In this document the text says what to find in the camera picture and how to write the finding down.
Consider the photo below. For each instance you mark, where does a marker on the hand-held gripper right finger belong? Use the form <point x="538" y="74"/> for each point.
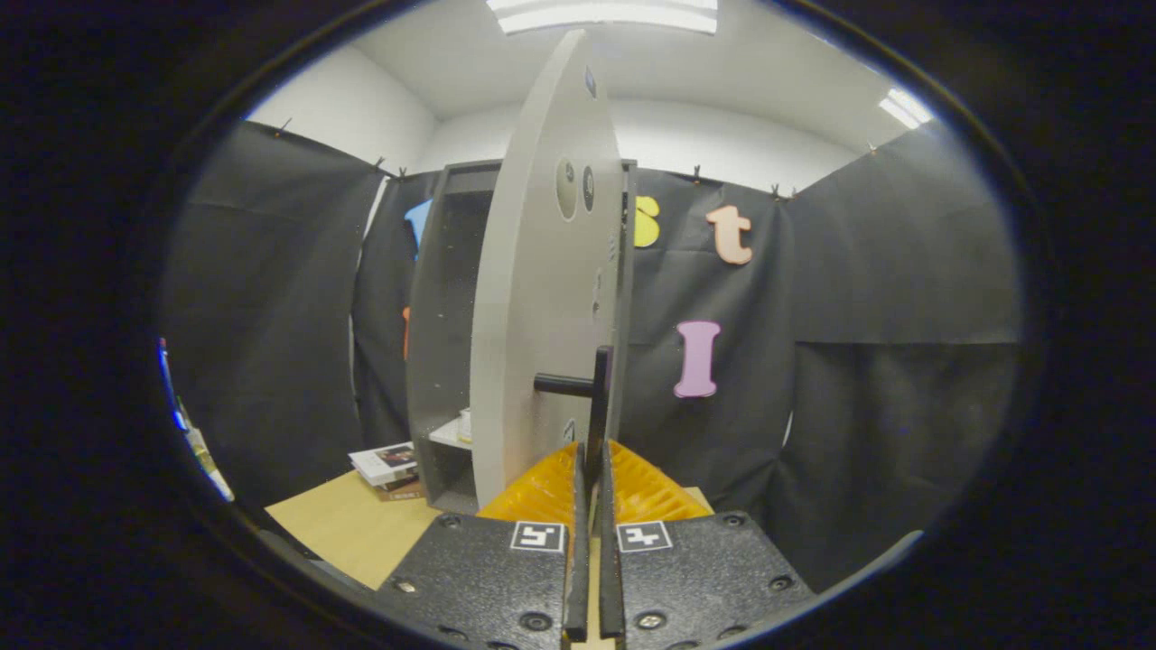
<point x="610" y="578"/>

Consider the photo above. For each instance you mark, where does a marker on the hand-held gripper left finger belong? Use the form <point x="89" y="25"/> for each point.
<point x="578" y="578"/>

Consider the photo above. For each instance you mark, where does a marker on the light grey shoe cabinet door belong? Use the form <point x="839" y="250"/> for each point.
<point x="533" y="316"/>

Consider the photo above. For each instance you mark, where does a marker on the dark grey shoe cabinet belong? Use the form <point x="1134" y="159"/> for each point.
<point x="442" y="316"/>

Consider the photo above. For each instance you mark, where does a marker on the white cabinet shelf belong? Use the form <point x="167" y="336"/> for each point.
<point x="449" y="435"/>

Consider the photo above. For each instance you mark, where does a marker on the stack of books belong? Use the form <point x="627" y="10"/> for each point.
<point x="386" y="462"/>

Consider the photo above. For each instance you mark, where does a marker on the black backdrop cloth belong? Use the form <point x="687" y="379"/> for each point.
<point x="858" y="406"/>

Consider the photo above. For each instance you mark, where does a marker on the white and gold object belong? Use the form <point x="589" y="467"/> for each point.
<point x="209" y="465"/>

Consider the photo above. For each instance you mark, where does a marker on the bright printed panel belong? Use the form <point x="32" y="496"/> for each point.
<point x="172" y="388"/>

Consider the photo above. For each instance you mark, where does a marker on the small ceiling light panel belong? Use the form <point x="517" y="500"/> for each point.
<point x="905" y="108"/>

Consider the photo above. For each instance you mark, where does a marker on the long ceiling light panel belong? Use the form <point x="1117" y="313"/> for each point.
<point x="605" y="13"/>

